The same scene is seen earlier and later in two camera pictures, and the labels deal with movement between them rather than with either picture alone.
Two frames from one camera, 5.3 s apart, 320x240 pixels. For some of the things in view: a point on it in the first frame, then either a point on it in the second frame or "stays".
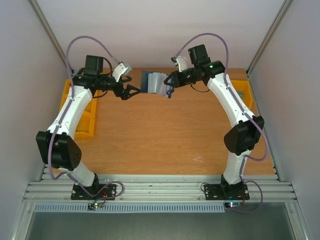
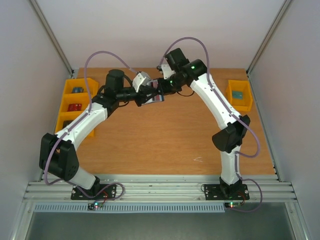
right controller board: x=232 y=204 stays
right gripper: x=175 y=79 stays
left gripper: x=125 y=95 -> x=142 y=93
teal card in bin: x=240 y=94 stays
